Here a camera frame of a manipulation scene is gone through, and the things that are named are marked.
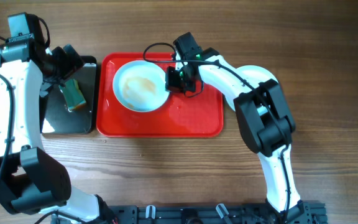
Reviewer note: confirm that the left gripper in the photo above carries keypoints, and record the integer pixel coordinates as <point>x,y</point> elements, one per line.
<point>69,68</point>

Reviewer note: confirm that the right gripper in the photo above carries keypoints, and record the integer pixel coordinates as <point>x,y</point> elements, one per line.
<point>171,84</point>

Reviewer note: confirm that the green yellow sponge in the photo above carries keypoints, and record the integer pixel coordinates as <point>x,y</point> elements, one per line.
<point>72,94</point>

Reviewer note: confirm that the light blue plate top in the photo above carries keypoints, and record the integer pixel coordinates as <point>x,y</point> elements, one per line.
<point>140,86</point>

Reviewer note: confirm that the light blue plate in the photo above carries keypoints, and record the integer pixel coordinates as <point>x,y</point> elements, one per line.
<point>140,86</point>
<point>253,75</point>

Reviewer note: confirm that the light blue plate bottom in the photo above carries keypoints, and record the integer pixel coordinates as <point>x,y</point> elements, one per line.
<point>253,75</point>

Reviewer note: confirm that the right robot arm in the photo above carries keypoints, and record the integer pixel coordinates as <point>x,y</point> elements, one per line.
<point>263,115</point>

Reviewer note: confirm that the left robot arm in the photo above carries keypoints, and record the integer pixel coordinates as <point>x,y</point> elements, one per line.
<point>32,181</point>

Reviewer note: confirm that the red plastic tray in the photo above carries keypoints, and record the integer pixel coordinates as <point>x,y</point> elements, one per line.
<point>180,117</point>

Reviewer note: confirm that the black rectangular tray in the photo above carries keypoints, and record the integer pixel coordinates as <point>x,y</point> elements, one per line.
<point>55,115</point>

